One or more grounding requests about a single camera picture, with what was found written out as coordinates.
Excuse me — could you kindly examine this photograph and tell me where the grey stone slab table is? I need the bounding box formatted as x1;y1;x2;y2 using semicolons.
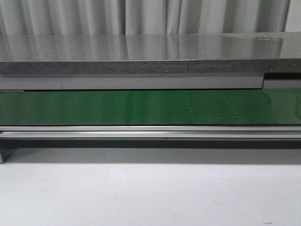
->
0;32;301;74

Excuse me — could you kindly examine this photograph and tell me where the green conveyor belt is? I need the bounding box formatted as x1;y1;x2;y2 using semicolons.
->
0;89;301;126

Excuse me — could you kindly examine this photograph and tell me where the grey conveyor support leg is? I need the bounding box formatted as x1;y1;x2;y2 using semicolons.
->
0;141;5;164

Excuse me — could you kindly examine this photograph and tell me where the grey pleated curtain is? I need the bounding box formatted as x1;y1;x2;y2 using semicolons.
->
0;0;290;35

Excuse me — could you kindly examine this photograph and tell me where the aluminium front conveyor rail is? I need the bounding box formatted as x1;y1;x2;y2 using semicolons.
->
0;125;301;139

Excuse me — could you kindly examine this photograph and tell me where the grey rear conveyor rail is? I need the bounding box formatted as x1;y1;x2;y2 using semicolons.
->
0;73;301;90

